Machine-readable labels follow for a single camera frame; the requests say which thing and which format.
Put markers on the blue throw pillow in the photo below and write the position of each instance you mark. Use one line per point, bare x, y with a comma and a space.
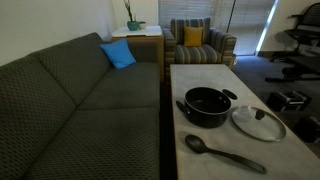
118, 54

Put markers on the bare dark plant branch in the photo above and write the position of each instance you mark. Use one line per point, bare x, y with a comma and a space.
128, 10

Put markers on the black equipment box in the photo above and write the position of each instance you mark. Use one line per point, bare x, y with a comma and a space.
288, 100

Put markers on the glass lid with black knob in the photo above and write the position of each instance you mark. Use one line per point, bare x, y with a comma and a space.
248, 128

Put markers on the thin black pole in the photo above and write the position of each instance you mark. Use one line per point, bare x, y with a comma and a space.
231, 16

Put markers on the dark storage box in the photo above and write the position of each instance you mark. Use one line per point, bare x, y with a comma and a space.
308, 130

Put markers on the black metal base frame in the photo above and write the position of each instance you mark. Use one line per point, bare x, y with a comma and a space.
300, 65

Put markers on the striped armchair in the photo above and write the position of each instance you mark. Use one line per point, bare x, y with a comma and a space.
196, 53

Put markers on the dark grey patterned sofa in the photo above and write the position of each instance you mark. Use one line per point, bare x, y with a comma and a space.
100, 140

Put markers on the black cooking pot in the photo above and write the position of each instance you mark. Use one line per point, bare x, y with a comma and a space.
206, 116

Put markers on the small white pot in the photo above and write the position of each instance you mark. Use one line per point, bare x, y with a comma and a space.
142, 25

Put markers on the black plastic serving spoon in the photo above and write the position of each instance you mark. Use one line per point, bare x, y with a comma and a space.
196, 144

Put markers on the yellow cushion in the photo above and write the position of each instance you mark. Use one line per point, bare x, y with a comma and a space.
193, 36

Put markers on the white window blinds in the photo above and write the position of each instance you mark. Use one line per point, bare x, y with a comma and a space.
248, 20

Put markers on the teal plant pot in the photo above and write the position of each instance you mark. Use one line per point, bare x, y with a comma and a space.
132, 26

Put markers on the white-topped wooden side table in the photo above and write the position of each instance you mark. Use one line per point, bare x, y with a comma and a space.
140, 31

